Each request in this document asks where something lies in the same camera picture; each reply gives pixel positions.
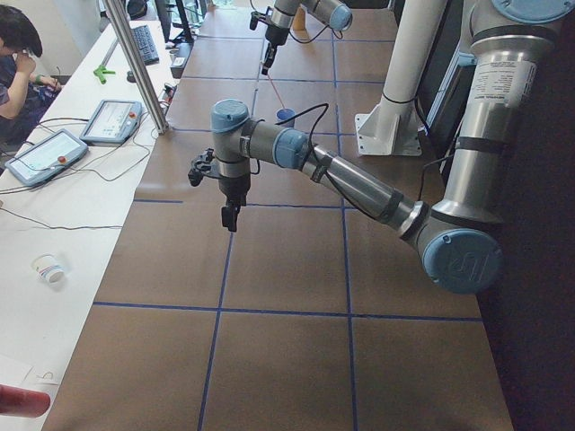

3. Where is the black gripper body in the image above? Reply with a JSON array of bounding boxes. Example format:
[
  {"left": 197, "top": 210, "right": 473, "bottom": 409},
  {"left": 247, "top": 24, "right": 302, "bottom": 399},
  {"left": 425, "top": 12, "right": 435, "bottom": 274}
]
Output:
[
  {"left": 218, "top": 173, "right": 252, "bottom": 207},
  {"left": 265, "top": 24, "right": 288, "bottom": 49}
]

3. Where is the pink chopstick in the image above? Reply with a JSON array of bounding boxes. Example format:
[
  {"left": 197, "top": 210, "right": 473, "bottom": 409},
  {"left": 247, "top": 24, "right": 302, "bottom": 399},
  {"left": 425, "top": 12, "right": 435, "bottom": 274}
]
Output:
[{"left": 267, "top": 75, "right": 288, "bottom": 121}]

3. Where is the blue ribbed cup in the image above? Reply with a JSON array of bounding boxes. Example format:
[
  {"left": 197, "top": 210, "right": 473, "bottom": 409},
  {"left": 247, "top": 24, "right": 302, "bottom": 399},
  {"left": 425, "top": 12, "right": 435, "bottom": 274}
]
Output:
[{"left": 276, "top": 108, "right": 296, "bottom": 128}]

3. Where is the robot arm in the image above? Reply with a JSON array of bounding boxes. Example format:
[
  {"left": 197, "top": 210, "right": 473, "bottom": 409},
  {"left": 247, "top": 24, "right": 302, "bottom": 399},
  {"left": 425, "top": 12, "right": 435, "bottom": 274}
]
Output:
[
  {"left": 250, "top": 0, "right": 352, "bottom": 75},
  {"left": 189, "top": 1, "right": 574, "bottom": 294}
]

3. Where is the white paper cup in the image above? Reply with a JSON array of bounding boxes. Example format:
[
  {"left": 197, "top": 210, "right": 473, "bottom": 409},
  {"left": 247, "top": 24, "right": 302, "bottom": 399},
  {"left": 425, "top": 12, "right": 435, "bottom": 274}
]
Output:
[{"left": 31, "top": 253, "right": 66, "bottom": 289}]

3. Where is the black keyboard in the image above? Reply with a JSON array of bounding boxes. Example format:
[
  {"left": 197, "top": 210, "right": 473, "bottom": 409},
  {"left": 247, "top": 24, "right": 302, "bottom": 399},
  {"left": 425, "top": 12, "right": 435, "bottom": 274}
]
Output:
[{"left": 131, "top": 25, "right": 160, "bottom": 65}]

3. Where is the far teach pendant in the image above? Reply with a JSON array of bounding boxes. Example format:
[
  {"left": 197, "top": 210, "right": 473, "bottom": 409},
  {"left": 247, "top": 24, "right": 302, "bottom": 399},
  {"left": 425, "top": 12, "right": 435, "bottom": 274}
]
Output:
[{"left": 80, "top": 100, "right": 143, "bottom": 146}]

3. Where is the teach pendant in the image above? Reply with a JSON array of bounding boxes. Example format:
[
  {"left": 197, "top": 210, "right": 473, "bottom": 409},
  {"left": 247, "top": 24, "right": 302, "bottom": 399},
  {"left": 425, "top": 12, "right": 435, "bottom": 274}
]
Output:
[
  {"left": 5, "top": 129, "right": 88, "bottom": 187},
  {"left": 80, "top": 100, "right": 143, "bottom": 146}
]

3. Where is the green plastic tool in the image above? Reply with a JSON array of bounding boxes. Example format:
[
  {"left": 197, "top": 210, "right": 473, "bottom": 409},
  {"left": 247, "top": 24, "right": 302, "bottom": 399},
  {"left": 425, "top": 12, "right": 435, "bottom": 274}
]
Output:
[{"left": 93, "top": 65, "right": 116, "bottom": 84}]

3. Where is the near teach pendant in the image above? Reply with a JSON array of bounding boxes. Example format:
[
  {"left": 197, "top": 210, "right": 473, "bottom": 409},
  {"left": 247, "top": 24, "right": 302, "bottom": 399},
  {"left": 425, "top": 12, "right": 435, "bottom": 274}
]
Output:
[{"left": 5, "top": 129, "right": 88, "bottom": 187}]

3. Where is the seated person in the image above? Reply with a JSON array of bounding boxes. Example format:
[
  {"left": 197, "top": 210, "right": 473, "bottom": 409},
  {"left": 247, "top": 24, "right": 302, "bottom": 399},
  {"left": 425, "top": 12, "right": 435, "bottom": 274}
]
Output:
[{"left": 1, "top": 4, "right": 43, "bottom": 144}]

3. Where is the red cylinder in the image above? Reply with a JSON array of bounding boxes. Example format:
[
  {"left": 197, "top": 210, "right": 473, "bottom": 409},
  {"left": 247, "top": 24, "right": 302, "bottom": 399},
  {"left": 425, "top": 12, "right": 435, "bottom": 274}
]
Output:
[{"left": 1, "top": 385, "right": 51, "bottom": 418}]

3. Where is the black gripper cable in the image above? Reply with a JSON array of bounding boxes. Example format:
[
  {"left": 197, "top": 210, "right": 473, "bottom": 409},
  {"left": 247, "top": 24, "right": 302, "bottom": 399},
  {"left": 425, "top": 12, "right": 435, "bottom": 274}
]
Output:
[{"left": 287, "top": 8, "right": 335, "bottom": 45}]

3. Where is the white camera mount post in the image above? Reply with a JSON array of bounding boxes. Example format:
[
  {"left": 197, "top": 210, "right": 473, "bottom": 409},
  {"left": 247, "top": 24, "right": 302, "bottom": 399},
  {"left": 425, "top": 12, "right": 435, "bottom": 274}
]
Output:
[{"left": 355, "top": 0, "right": 447, "bottom": 156}]

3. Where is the aluminium frame post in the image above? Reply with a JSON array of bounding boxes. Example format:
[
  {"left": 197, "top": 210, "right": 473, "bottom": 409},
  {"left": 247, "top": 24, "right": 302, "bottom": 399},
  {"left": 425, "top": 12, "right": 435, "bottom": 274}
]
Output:
[{"left": 103, "top": 0, "right": 169, "bottom": 135}]

